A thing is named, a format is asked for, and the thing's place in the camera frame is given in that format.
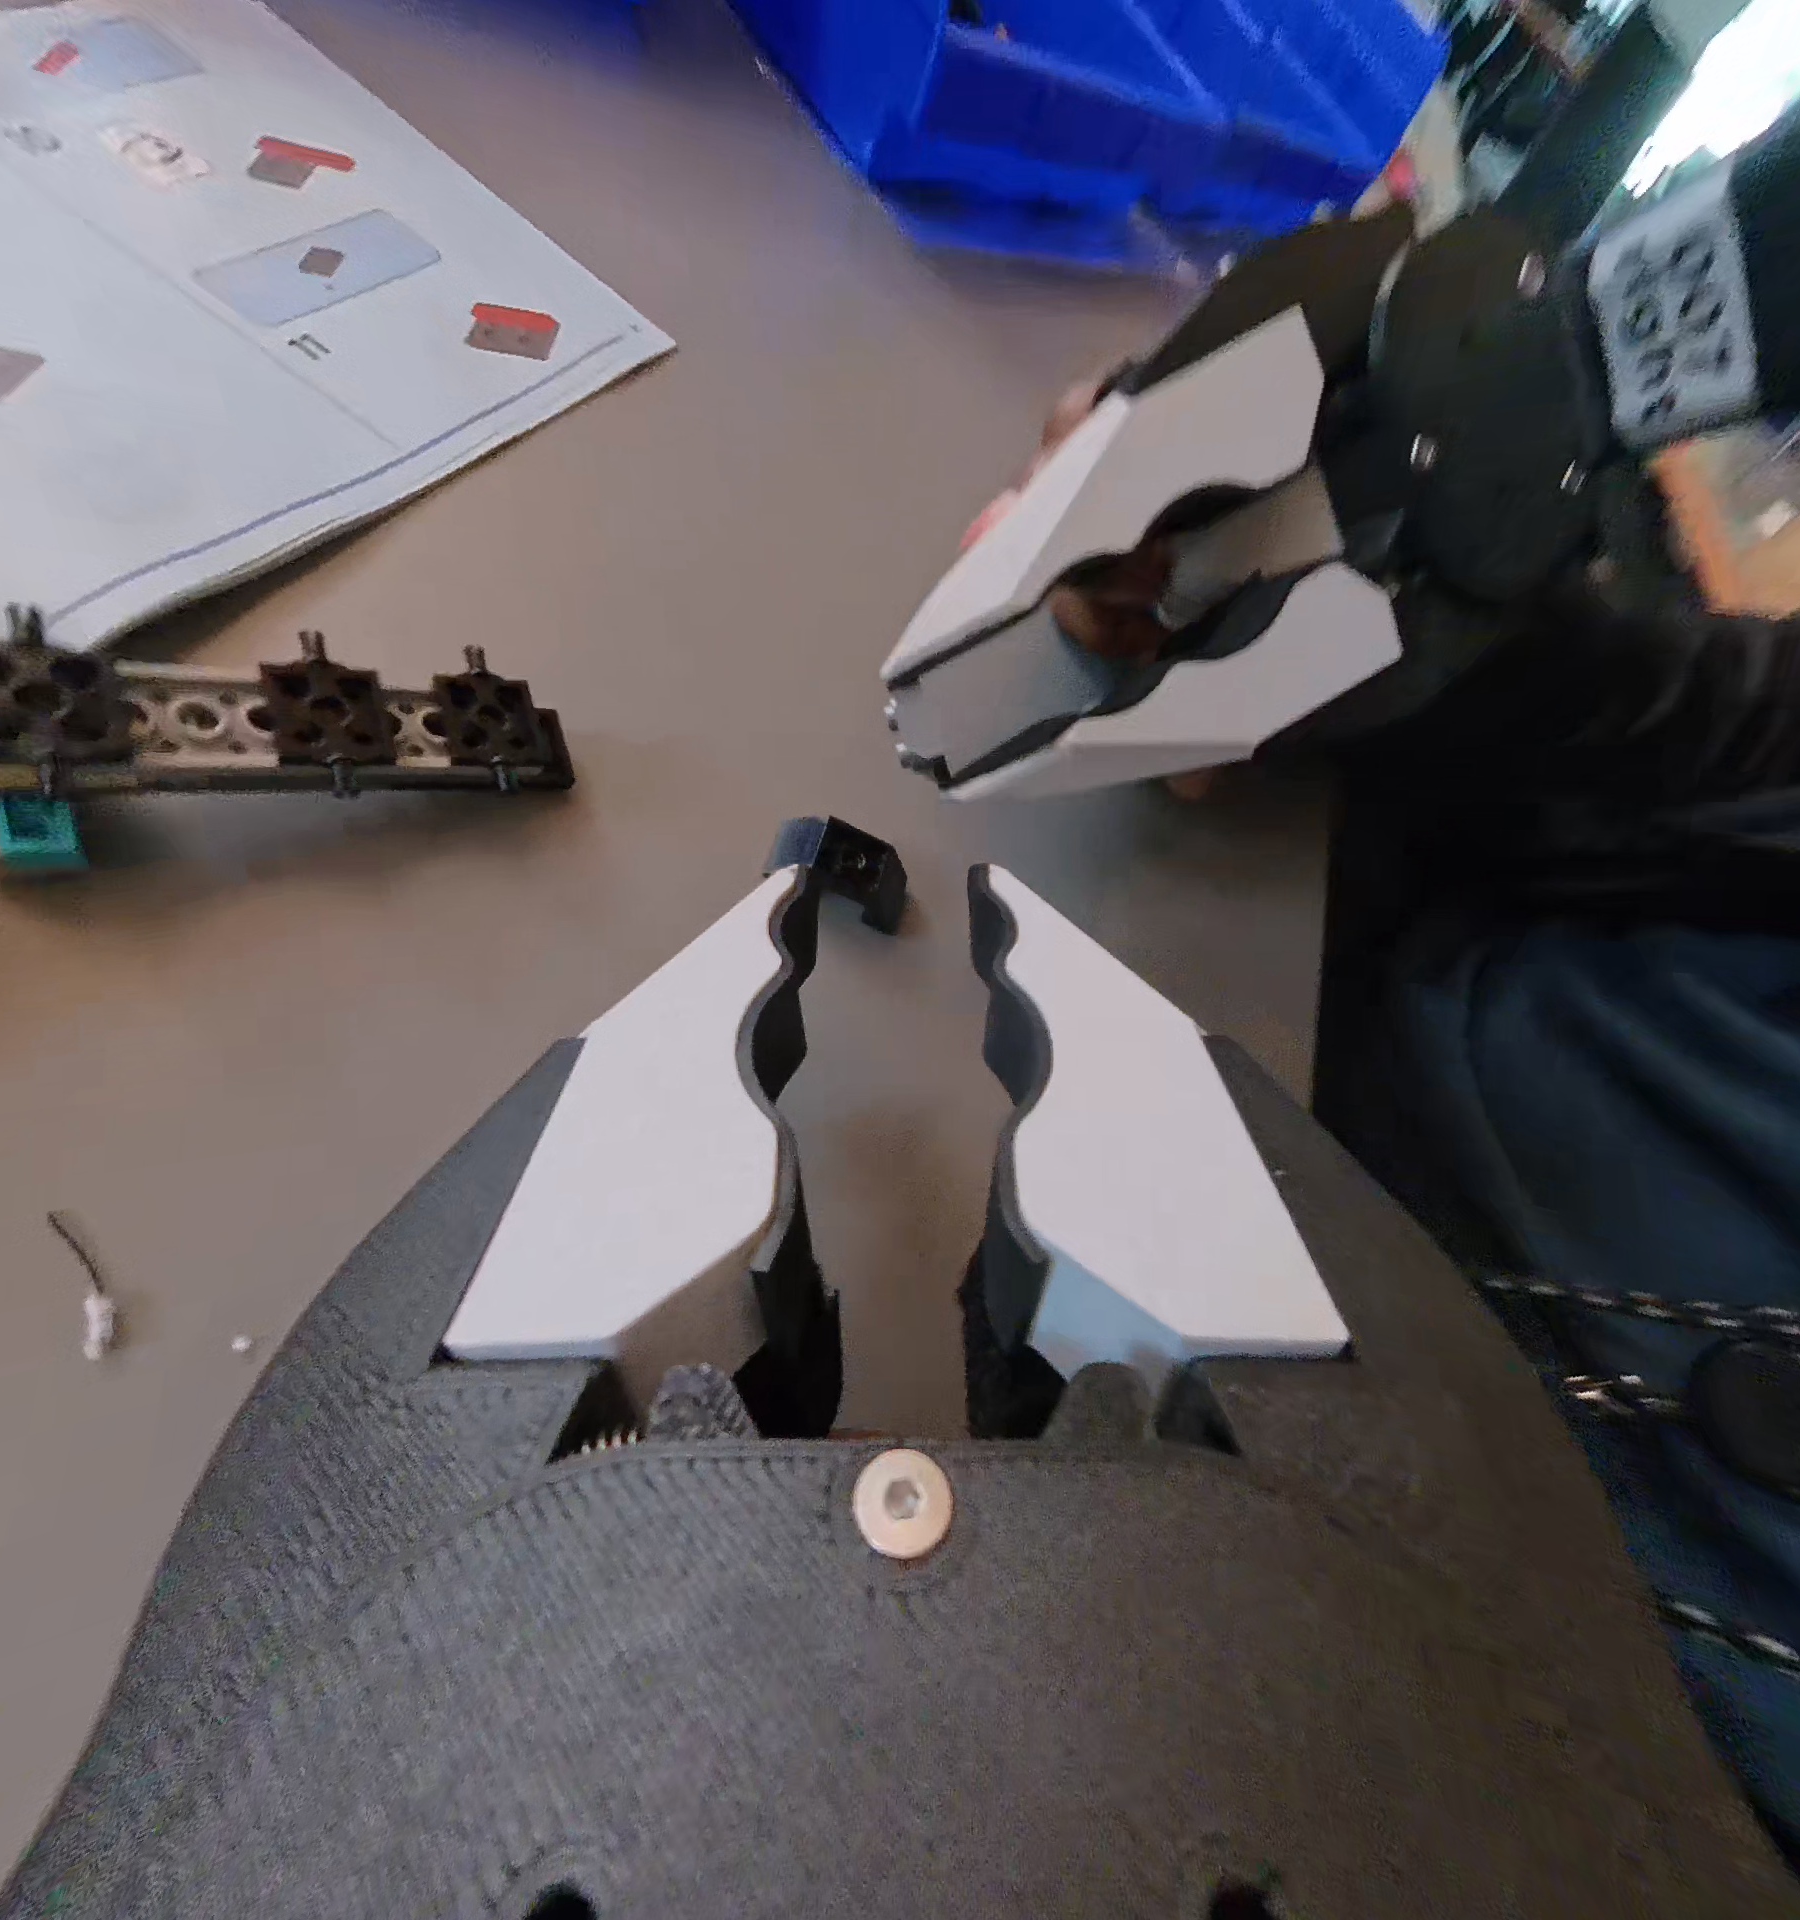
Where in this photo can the blue plastic bin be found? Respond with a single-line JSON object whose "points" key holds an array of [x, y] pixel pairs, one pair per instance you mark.
{"points": [[1290, 91], [1021, 134]]}

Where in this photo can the toy instruction booklet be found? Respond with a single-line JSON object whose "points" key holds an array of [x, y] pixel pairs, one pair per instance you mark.
{"points": [[165, 420]]}

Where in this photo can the person's right forearm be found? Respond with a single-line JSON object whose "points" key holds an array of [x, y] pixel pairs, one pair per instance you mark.
{"points": [[1590, 781]]}

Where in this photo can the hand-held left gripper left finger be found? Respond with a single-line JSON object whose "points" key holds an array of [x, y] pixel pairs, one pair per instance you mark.
{"points": [[644, 1170]]}

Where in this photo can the wooden-edged table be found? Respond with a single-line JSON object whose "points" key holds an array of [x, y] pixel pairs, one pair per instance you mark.
{"points": [[1771, 524]]}

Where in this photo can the toy brick assembly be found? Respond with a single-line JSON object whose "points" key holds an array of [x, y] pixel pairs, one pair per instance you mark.
{"points": [[211, 729]]}

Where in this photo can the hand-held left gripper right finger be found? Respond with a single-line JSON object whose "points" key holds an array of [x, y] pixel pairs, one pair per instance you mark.
{"points": [[1154, 1184]]}

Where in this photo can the person's right hand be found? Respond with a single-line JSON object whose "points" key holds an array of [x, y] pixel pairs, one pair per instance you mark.
{"points": [[1119, 601]]}

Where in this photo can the person's dark trousers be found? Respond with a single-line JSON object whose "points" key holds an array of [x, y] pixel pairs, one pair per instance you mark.
{"points": [[1665, 1124]]}

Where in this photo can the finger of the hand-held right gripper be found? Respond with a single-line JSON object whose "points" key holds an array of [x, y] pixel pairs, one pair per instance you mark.
{"points": [[1201, 420], [1230, 690]]}

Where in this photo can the small black toy brick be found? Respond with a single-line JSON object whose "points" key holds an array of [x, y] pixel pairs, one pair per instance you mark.
{"points": [[855, 871]]}

